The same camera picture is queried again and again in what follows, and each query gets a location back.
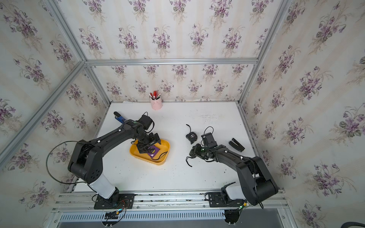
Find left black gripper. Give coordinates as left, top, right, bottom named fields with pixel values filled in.
left=135, top=132, right=163, bottom=154

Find purple tape measure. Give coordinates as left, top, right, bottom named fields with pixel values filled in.
left=147, top=146, right=160, bottom=158

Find black 5M tape measure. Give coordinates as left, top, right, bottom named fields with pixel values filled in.
left=185, top=124, right=198, bottom=144

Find yellow plastic storage box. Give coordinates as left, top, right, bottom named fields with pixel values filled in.
left=129, top=140, right=170, bottom=165

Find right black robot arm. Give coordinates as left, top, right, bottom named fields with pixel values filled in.
left=189, top=144, right=279, bottom=206

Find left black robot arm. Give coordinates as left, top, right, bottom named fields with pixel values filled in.
left=67, top=115, right=161, bottom=204

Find pink pen holder cup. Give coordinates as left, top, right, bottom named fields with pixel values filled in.
left=150, top=97, right=163, bottom=110

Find black stapler on table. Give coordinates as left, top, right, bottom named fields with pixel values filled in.
left=229, top=138, right=245, bottom=152

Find red pens in cup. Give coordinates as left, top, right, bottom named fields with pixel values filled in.
left=149, top=90, right=161, bottom=100

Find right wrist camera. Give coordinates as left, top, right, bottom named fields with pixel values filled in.
left=202, top=133, right=217, bottom=149

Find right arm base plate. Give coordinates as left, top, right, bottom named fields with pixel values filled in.
left=204, top=192, right=248, bottom=208

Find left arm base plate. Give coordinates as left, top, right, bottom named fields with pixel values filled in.
left=94, top=193, right=135, bottom=210

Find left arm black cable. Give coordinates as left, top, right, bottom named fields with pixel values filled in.
left=45, top=140, right=98, bottom=194

